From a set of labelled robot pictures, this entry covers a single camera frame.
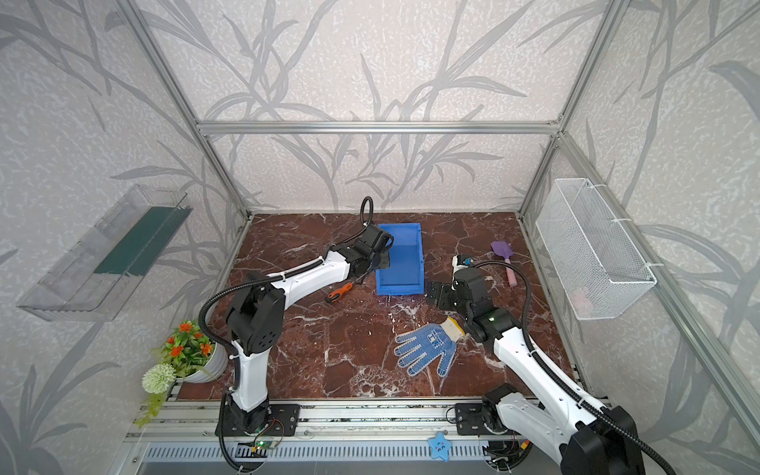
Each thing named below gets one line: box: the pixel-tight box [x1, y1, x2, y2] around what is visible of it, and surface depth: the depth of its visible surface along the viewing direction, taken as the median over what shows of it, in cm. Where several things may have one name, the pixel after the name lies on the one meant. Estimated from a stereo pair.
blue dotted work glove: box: [393, 316, 467, 378], surface depth 88 cm
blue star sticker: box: [427, 431, 453, 463], surface depth 71 cm
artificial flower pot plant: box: [134, 319, 229, 429], surface depth 72 cm
